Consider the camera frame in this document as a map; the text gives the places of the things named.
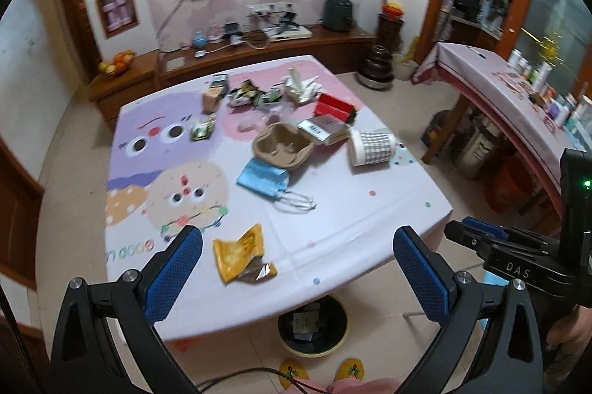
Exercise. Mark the red and yellow container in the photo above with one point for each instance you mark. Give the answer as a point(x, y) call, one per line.
point(392, 11)

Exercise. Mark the yellow snack wrapper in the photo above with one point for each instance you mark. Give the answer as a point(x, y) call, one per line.
point(238, 255)

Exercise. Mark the dark stacked pots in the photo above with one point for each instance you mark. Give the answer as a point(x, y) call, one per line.
point(377, 68)

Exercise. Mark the pink dumbbell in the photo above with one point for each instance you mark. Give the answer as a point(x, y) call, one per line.
point(111, 15)

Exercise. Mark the dark wooden stand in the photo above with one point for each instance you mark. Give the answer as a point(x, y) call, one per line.
point(391, 34)

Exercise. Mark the yellow slipper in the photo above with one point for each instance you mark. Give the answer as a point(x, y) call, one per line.
point(293, 372)
point(349, 368)

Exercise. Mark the cartoon printed tablecloth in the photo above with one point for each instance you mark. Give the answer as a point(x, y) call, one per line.
point(351, 209)

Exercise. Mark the wooden doorway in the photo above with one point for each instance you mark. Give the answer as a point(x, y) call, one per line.
point(76, 19)

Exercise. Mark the black and orange box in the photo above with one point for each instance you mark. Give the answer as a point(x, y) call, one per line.
point(434, 129)

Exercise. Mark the wooden television console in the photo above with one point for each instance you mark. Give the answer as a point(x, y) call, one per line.
point(323, 47)

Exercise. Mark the brown paper carton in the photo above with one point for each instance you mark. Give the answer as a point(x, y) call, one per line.
point(212, 100)

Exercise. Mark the brown box with barcode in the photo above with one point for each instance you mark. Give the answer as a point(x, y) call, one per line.
point(323, 130)

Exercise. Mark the light blue stool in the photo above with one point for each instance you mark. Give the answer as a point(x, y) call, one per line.
point(492, 280)

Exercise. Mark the person's right hand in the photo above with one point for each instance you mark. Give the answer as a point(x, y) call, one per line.
point(573, 338)

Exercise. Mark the yellow round waste bin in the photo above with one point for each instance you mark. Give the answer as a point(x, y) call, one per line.
point(291, 345)

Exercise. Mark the checkered paper cup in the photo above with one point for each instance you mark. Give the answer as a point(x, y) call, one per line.
point(372, 146)

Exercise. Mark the blue face mask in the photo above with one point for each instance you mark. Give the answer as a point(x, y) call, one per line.
point(263, 181)

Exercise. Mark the dark green carton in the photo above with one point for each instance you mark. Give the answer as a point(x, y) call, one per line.
point(219, 82)

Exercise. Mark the metal pot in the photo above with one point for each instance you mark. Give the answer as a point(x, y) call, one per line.
point(468, 149)

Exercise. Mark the orange bucket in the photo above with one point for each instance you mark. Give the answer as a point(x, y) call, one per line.
point(506, 186)

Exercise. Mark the person's pink trouser leg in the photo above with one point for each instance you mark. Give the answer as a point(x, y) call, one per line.
point(360, 388)

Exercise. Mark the small black device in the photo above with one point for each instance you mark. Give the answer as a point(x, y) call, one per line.
point(230, 27)

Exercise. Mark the fruit bowl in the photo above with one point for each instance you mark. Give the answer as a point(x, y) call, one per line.
point(115, 63)

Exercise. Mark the white round charger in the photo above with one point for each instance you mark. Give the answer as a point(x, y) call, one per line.
point(200, 54)

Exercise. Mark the clear dome ornament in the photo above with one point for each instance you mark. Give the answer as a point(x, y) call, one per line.
point(213, 33)

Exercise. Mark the green and black wrapper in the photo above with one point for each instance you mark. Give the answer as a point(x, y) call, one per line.
point(273, 95)

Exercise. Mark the white bucket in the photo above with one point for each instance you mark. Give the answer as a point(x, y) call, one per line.
point(403, 69)

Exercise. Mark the small green snack wrapper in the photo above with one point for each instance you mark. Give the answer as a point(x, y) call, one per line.
point(203, 129)

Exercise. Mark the white set-top box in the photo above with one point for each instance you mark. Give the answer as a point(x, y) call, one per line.
point(289, 34)

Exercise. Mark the red box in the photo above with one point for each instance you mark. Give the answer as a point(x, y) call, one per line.
point(330, 103)

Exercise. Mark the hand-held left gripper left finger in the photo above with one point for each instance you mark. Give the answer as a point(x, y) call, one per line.
point(173, 269)

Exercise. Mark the black and gold wrapper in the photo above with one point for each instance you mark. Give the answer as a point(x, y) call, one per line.
point(245, 93)

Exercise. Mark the translucent plastic bag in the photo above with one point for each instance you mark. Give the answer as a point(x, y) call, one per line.
point(292, 78)

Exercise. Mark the yellow artificial flowers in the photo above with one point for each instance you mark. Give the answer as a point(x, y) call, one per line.
point(550, 47)

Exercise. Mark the clear plastic wrap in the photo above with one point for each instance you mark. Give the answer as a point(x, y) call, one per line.
point(277, 113)

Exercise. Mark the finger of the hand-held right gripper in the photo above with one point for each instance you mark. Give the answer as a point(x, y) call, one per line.
point(469, 240)
point(488, 230)

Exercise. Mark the brown cardboard cup carrier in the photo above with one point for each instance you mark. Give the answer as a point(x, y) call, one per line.
point(300, 149)

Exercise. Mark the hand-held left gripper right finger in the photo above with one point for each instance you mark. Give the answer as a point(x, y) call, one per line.
point(421, 278)

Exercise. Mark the row of assorted bottles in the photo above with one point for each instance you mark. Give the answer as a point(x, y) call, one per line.
point(541, 75)

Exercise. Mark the white tissue paper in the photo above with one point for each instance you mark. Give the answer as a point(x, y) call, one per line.
point(311, 91)

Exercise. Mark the cloth covered side table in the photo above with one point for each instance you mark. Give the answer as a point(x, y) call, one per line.
point(485, 89)

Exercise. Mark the white wall outlet strip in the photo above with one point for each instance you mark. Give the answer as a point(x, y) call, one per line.
point(273, 8)

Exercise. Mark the blue snow globe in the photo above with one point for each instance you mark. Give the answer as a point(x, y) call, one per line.
point(199, 39)

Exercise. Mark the dark green appliance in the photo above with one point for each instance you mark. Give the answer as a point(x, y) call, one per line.
point(337, 12)

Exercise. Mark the wooden side cabinet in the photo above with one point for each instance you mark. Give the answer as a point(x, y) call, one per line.
point(120, 98)

